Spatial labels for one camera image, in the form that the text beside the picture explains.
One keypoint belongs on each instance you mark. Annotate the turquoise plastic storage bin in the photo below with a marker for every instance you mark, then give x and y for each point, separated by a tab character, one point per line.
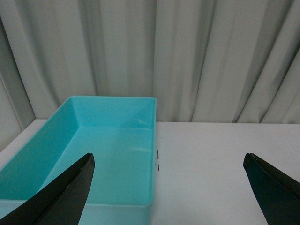
118	131

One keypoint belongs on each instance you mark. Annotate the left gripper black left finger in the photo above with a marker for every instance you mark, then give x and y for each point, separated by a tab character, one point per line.
61	202

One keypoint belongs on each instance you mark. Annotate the grey pleated curtain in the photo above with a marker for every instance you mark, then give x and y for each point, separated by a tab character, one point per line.
203	60

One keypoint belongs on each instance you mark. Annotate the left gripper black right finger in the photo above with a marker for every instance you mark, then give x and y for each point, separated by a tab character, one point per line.
277	194

